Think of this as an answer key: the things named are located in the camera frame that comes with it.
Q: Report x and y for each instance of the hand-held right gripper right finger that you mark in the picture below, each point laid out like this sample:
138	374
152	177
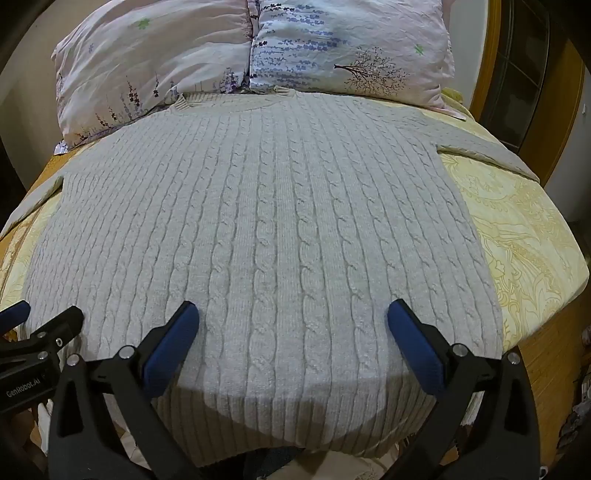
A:
415	341

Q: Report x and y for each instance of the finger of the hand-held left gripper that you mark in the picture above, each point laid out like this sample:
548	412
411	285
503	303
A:
60	325
14	316

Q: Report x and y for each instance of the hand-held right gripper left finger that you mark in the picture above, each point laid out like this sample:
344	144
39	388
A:
173	346

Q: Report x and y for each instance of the yellow patterned bed sheet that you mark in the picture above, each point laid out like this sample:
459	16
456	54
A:
521	240

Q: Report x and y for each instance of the pink floral pillow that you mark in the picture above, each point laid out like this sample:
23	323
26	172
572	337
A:
138	60

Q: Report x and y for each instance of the wooden framed glass door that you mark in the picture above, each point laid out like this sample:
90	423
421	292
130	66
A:
521	69

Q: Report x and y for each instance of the blue floral tree print pillow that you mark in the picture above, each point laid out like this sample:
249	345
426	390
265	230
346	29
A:
351	41

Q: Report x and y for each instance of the wooden bed frame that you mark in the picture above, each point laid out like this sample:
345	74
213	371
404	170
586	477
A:
554	369

